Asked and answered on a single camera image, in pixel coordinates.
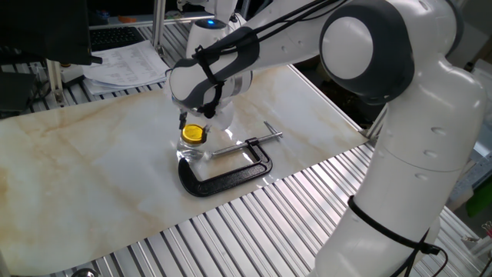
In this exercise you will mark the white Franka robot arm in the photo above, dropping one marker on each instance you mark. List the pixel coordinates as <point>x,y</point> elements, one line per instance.
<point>403,134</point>

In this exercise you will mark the aluminium frame post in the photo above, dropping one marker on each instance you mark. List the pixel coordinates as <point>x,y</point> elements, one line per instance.
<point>158,23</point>

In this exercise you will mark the green mat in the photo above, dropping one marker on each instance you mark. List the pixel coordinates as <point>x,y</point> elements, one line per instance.
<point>480,200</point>

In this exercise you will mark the black monitor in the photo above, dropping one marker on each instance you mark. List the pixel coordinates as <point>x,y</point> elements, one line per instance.
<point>46,31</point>

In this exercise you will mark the white button box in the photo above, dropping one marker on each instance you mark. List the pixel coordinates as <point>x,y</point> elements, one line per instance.
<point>73,75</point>

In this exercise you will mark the black device box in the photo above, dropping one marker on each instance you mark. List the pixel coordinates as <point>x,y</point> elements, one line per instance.
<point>15,92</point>

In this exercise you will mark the black C-clamp with steel screw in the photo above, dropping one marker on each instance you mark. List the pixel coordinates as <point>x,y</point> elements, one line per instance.
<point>227,179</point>

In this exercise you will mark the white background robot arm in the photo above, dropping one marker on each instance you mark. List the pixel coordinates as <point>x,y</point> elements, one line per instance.
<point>225,7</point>

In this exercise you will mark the small glass jar silver lid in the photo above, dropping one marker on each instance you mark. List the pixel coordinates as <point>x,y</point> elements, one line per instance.
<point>85,273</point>

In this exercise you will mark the orange tool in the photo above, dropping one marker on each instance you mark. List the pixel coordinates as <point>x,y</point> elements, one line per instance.
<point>127,19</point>

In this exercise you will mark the clear glass jar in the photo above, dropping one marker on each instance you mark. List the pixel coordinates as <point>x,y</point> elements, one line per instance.
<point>190,151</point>

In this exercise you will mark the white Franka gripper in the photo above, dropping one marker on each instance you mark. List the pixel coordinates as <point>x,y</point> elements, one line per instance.
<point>225,115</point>

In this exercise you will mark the gold metal jar lid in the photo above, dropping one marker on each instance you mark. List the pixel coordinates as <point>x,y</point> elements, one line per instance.
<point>193,133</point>

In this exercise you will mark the stack of printed papers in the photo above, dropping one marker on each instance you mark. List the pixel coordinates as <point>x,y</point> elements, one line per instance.
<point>127,65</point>

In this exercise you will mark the black keyboard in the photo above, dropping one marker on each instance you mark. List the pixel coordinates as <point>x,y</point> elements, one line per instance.
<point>115,36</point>

